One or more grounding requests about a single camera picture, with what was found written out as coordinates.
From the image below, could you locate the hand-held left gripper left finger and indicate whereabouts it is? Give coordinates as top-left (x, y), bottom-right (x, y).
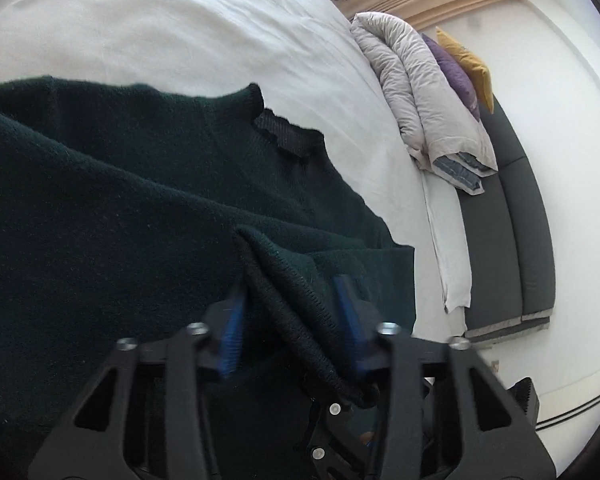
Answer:
top-left (27, 287), bottom-right (248, 480)

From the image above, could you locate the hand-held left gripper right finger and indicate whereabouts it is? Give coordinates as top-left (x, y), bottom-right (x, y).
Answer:
top-left (332, 275), bottom-right (558, 480)

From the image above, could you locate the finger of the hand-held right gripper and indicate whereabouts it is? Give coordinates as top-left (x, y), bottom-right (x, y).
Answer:
top-left (300, 396), bottom-right (381, 480)

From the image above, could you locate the dark green knit sweater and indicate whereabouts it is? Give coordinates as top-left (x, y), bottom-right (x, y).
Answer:
top-left (0, 76), bottom-right (416, 480)

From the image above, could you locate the black floor strip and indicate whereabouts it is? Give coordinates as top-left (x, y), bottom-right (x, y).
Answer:
top-left (535, 389), bottom-right (600, 431)

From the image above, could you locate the folded beige duvet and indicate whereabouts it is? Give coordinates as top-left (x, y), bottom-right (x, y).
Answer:
top-left (351, 11), bottom-right (498, 195)

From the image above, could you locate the purple pillow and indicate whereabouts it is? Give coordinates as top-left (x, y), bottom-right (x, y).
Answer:
top-left (421, 32), bottom-right (482, 121)

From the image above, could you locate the mustard yellow pillow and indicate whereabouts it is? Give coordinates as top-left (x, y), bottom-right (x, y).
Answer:
top-left (435, 26), bottom-right (495, 113)

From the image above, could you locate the white bed sheet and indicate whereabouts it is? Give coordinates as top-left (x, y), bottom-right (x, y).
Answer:
top-left (0, 0), bottom-right (473, 341)

